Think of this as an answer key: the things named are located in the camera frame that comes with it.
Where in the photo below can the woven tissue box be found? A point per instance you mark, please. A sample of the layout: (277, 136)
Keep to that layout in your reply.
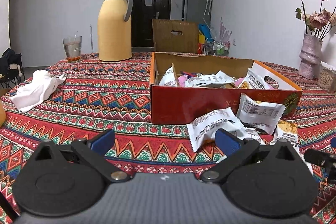
(327, 77)

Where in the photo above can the black folding chair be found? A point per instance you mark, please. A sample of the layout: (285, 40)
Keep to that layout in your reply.
(11, 68)

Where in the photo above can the white crumpled cloth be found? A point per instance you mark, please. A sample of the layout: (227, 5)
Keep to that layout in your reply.
(37, 91)

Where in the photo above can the yellow thermos jug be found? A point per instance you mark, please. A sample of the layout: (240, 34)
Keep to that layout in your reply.
(114, 30)

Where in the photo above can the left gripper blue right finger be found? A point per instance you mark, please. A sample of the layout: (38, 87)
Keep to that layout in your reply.
(237, 153)

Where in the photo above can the wire storage cart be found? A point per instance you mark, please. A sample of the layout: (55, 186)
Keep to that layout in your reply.
(216, 48)

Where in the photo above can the patterned red tablecloth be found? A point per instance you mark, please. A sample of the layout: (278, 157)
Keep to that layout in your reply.
(97, 96)

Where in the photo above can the brown cardboard box with handle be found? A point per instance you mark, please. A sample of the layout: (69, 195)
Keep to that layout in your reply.
(175, 36)

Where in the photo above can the white snack packet pile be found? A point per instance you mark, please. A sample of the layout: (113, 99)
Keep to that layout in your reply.
(203, 128)

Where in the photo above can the glass cup with straw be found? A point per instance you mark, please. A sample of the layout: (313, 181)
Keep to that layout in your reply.
(72, 48)

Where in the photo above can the black entrance door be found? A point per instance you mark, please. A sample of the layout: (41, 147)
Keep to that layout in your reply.
(144, 11)

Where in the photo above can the red orange cardboard snack box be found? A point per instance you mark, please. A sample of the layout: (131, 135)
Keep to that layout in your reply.
(181, 105)

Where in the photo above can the pink textured vase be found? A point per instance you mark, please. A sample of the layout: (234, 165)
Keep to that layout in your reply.
(310, 55)

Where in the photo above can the orange white cracker packet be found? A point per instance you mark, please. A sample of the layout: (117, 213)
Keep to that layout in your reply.
(286, 131)

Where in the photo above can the grey refrigerator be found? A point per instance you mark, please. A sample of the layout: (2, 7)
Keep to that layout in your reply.
(197, 11)

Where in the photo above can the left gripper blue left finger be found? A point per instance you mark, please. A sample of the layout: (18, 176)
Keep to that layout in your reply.
(91, 153)

